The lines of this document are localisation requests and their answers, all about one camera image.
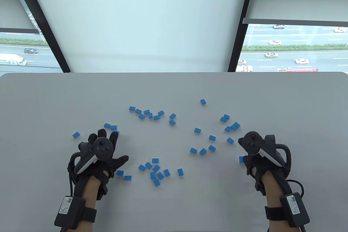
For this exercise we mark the person's left forearm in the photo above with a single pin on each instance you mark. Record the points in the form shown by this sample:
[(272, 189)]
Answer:
[(91, 191)]

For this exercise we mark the black window frame pillar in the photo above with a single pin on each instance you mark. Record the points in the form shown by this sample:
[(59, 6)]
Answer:
[(40, 22), (242, 25)]

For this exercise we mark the blue mahjong tiles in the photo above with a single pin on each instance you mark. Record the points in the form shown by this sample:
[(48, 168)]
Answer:
[(155, 160)]

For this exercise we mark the blue mahjong tile wall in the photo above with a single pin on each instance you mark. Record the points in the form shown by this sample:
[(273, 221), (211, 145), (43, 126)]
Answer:
[(241, 159)]

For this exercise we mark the black white handheld controller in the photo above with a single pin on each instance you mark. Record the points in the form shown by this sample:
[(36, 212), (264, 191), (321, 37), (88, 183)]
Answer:
[(102, 147), (252, 142)]

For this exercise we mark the person's left hand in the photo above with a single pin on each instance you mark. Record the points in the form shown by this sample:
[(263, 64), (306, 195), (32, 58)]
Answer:
[(117, 162)]

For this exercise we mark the wide white roller blind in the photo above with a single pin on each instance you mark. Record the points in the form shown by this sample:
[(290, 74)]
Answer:
[(136, 19)]

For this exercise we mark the person's right hand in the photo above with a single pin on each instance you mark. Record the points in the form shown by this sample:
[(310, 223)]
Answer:
[(250, 164)]

